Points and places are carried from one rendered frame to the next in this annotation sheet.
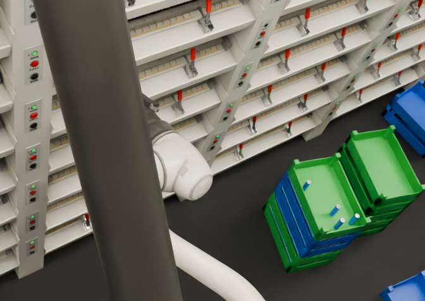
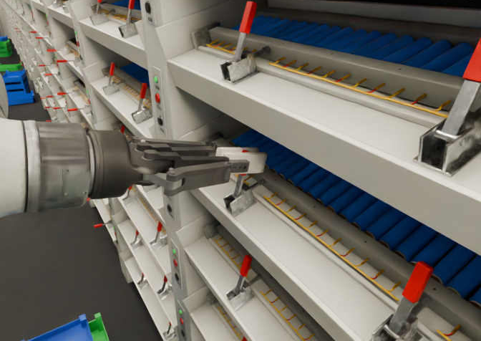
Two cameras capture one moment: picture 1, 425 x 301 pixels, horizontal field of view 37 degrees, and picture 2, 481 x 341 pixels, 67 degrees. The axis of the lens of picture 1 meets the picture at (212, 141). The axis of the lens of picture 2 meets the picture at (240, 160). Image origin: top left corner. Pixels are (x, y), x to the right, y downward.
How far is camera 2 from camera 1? 1.60 m
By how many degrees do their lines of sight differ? 79
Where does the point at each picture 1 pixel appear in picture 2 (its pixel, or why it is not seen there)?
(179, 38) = (346, 123)
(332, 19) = not seen: outside the picture
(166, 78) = (338, 282)
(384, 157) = not seen: outside the picture
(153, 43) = (298, 98)
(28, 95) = (152, 50)
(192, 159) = not seen: outside the picture
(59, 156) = (206, 253)
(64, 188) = (210, 329)
